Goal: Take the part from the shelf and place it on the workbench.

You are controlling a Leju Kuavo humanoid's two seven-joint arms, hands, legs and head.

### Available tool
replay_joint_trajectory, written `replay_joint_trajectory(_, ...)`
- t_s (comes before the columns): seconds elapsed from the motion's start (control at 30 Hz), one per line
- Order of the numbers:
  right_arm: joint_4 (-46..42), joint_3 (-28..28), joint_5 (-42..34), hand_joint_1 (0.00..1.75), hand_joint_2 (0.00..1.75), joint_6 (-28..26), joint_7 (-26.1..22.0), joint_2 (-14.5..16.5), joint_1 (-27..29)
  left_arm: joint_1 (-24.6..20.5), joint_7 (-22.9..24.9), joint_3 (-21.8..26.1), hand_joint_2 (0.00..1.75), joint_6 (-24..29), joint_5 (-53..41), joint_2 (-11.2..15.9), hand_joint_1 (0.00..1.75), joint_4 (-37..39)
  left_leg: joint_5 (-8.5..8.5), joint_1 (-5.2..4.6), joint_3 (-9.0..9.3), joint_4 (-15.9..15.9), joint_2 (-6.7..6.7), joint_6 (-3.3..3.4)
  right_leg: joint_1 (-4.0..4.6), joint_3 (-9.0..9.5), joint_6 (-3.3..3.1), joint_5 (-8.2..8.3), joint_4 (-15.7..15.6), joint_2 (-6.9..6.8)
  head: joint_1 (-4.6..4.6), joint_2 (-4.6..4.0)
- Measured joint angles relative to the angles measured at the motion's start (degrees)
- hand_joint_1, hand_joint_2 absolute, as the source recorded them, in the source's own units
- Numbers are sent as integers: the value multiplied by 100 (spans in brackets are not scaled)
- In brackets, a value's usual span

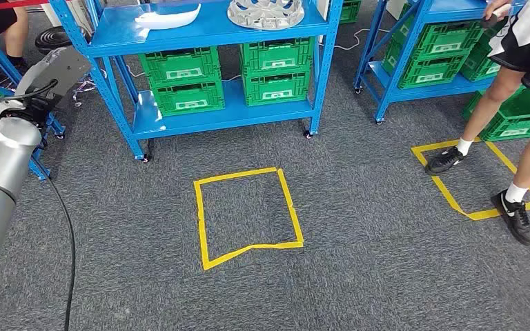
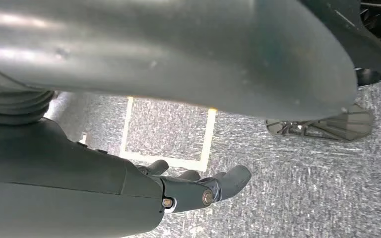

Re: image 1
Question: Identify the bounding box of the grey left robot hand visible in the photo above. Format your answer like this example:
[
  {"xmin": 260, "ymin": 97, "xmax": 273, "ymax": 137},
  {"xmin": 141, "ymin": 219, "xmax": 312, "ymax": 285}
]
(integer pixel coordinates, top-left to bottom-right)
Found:
[{"xmin": 15, "ymin": 46, "xmax": 68, "ymax": 95}]

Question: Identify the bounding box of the yellow floor tape square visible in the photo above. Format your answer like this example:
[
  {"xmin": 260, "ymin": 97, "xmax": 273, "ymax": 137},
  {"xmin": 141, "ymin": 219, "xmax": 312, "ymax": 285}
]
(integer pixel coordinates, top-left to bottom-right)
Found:
[
  {"xmin": 193, "ymin": 166, "xmax": 305, "ymax": 271},
  {"xmin": 411, "ymin": 137, "xmax": 530, "ymax": 221}
]

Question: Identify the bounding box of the black round stool base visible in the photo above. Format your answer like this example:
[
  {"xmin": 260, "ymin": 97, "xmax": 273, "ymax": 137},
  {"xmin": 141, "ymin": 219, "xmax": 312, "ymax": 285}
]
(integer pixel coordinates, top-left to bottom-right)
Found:
[{"xmin": 35, "ymin": 26, "xmax": 76, "ymax": 56}]

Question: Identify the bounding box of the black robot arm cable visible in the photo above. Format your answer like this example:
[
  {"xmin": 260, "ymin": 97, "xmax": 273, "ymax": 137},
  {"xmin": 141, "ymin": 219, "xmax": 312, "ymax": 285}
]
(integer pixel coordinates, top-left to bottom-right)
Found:
[{"xmin": 0, "ymin": 78, "xmax": 77, "ymax": 331}]

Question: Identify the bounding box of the dark handheld device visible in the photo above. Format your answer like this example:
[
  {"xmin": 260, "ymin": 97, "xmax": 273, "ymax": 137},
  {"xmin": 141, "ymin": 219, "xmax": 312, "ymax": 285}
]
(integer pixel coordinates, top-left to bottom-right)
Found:
[{"xmin": 482, "ymin": 3, "xmax": 513, "ymax": 29}]

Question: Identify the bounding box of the grey plastic wheel hubcap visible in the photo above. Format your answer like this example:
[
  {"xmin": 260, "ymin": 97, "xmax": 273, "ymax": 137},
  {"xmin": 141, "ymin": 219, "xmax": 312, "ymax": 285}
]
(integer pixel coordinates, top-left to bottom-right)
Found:
[{"xmin": 226, "ymin": 0, "xmax": 306, "ymax": 31}]

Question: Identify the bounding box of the white plastic shell part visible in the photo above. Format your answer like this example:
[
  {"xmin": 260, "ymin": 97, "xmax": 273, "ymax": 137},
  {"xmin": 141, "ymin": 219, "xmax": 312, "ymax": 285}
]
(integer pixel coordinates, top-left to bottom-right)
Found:
[{"xmin": 135, "ymin": 3, "xmax": 202, "ymax": 30}]

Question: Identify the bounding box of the red barrier belt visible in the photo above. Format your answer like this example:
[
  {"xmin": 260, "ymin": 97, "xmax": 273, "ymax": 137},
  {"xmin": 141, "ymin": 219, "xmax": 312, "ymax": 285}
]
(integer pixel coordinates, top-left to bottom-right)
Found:
[{"xmin": 0, "ymin": 0, "xmax": 49, "ymax": 14}]

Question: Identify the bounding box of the tangled wire bundle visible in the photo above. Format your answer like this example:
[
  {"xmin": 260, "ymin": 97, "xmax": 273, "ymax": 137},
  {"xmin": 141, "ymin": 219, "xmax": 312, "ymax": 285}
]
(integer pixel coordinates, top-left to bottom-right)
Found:
[{"xmin": 70, "ymin": 75, "xmax": 97, "ymax": 108}]

